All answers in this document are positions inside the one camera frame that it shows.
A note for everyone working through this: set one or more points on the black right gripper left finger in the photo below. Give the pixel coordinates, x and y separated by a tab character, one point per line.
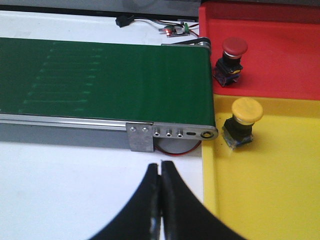
140	218

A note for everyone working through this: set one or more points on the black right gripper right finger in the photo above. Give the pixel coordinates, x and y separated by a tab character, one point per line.
184	216

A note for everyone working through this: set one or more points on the yellow mushroom push button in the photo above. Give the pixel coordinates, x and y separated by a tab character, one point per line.
237	130

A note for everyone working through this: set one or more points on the red mushroom push button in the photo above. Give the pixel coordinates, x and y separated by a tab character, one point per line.
228	68

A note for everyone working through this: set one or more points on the yellow plastic tray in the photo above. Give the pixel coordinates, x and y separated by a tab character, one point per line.
269	189

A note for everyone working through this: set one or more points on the green conveyor belt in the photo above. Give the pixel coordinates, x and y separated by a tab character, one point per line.
90	80

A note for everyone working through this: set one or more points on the red plastic tray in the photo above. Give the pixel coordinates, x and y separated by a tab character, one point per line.
283	56

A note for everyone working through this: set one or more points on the small motor controller board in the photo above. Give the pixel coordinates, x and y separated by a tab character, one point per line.
175	30

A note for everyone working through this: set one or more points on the aluminium conveyor frame rail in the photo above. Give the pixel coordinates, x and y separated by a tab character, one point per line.
160	129

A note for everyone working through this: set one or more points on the steel conveyor support bracket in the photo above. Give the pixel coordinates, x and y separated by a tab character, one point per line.
140	137

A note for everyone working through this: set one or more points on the black cable connector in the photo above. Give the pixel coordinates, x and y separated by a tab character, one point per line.
123	21

